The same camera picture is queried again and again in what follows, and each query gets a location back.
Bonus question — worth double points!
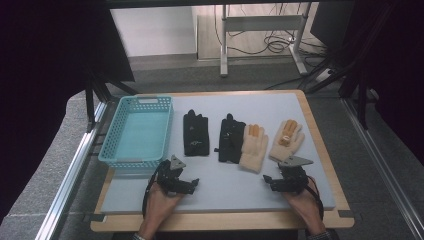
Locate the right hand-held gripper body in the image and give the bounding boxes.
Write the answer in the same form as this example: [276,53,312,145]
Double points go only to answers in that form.
[278,155,314,194]

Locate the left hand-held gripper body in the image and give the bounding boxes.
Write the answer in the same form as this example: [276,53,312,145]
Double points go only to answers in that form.
[156,154,187,196]

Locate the beige glove with orange patch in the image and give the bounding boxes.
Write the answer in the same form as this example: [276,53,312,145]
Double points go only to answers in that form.
[268,119,306,164]

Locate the beige glove with orange fingertips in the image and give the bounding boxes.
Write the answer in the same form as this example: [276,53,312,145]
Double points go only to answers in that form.
[238,123,270,174]

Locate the black glove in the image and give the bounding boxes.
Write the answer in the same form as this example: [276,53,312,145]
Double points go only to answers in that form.
[214,113,247,165]
[182,109,211,157]

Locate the turquoise plastic basket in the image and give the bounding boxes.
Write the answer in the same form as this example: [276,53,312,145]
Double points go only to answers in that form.
[98,95,174,169]

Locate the person's right hand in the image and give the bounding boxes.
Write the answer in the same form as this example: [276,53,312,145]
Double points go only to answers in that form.
[283,179,324,233]

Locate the person's left hand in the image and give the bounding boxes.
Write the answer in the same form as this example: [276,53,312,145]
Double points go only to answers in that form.
[141,185,184,231]

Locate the black metal stand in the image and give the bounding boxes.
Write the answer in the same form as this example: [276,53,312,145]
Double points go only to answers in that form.
[304,3,379,131]

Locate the black tripod stand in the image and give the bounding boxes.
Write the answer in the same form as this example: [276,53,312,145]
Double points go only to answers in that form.
[84,71,138,133]

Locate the white power strip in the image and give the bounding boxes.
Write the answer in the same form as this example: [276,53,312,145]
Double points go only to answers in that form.
[314,68,334,83]

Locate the dark curtain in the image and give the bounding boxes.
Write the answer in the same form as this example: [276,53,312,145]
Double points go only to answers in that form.
[353,0,424,164]
[0,0,136,224]

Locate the right hand-held gripper black cable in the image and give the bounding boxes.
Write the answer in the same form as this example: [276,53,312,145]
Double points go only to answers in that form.
[304,175,325,221]

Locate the aluminium rail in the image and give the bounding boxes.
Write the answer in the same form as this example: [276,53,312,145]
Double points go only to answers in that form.
[34,101,109,240]
[342,98,424,240]

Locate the tangle of black floor cables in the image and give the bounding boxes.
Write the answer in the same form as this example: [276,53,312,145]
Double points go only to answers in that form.
[213,3,329,68]

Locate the white metal desk frame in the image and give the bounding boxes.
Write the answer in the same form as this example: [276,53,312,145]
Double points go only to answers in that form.
[219,3,309,78]

